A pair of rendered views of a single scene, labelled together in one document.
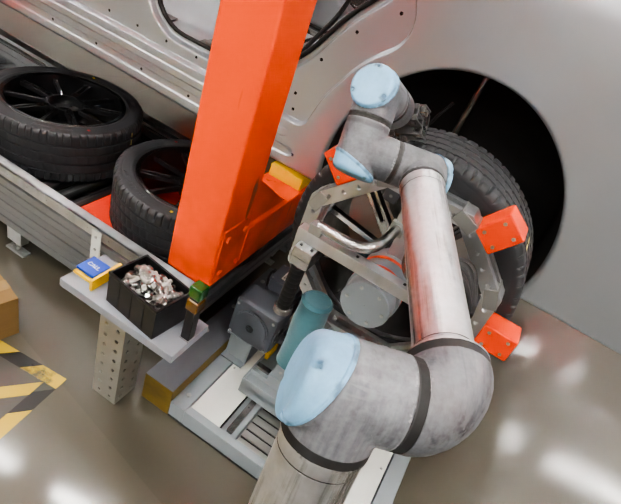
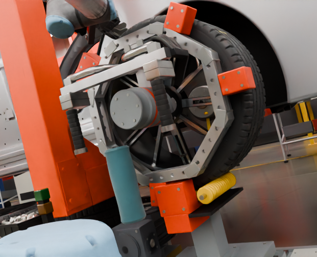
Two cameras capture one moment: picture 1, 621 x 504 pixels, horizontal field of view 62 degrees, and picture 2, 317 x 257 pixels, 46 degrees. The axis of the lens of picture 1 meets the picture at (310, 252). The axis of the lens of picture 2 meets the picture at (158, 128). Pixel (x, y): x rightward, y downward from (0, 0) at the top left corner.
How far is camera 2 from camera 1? 1.05 m
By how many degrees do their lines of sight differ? 39
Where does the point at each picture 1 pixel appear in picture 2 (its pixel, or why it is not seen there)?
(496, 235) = (173, 18)
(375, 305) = (129, 102)
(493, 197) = not seen: hidden behind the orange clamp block
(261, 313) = (125, 229)
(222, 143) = (28, 104)
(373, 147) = (58, 6)
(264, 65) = (24, 45)
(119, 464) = not seen: outside the picture
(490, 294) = (201, 52)
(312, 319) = (115, 158)
